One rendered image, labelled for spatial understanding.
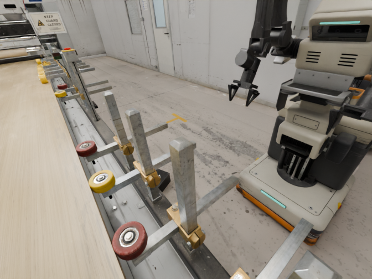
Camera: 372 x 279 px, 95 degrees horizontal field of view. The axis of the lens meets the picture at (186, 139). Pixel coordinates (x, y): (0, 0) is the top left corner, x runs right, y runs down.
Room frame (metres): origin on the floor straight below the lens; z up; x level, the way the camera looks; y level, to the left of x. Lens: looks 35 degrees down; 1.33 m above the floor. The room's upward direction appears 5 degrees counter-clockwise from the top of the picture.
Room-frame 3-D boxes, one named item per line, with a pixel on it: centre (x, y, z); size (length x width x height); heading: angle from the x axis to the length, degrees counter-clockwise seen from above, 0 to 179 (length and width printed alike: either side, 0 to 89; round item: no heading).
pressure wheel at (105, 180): (0.42, 0.30, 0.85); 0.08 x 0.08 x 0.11
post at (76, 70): (1.28, 0.72, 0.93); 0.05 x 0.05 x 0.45; 35
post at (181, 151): (0.27, 0.01, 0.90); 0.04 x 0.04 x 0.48; 35
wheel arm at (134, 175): (0.53, 0.14, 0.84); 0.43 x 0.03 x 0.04; 125
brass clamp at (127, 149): (0.69, 0.31, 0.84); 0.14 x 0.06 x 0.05; 35
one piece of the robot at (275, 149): (0.96, -0.92, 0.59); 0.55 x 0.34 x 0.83; 35
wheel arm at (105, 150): (0.74, 0.28, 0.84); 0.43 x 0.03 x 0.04; 125
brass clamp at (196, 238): (0.29, 0.02, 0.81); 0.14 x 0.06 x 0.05; 35
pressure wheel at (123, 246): (0.21, 0.16, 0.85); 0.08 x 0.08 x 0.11
